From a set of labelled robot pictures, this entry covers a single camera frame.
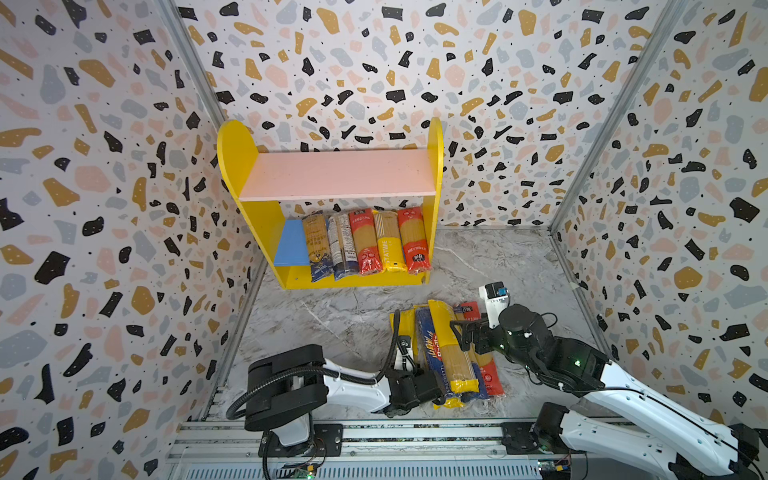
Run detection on blue Barilla spaghetti bag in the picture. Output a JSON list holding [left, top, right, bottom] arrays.
[[414, 304, 465, 409]]

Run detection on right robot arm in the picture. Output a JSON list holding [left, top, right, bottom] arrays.
[[450, 304, 763, 479]]

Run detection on yellow shelf pink blue boards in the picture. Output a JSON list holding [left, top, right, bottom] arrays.
[[217, 118, 444, 290]]

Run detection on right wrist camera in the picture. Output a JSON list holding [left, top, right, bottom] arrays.
[[478, 281, 510, 329]]

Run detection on black corrugated cable conduit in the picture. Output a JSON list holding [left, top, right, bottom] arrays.
[[225, 308, 402, 421]]

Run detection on clear bag white label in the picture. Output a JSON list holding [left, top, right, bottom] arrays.
[[327, 213, 359, 281]]

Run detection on red spaghetti bag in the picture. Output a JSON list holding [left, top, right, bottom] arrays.
[[348, 208, 383, 276], [454, 301, 504, 400], [397, 207, 431, 275]]

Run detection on yellow Pastatime bag tall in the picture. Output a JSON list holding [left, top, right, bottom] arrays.
[[373, 211, 408, 272]]

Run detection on blue-top spaghetti bag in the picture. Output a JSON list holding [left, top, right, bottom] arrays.
[[452, 305, 490, 402]]

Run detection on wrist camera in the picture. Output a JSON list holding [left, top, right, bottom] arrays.
[[478, 281, 510, 329], [394, 335, 418, 372]]

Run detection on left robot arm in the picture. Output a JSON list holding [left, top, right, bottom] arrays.
[[225, 339, 446, 447]]

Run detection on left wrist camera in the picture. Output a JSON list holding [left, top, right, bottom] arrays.
[[394, 335, 418, 372]]

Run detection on metal base rail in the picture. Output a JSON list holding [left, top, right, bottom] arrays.
[[161, 419, 652, 479]]

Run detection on clear spaghetti bag Chinese text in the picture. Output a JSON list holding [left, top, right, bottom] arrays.
[[302, 212, 333, 283]]

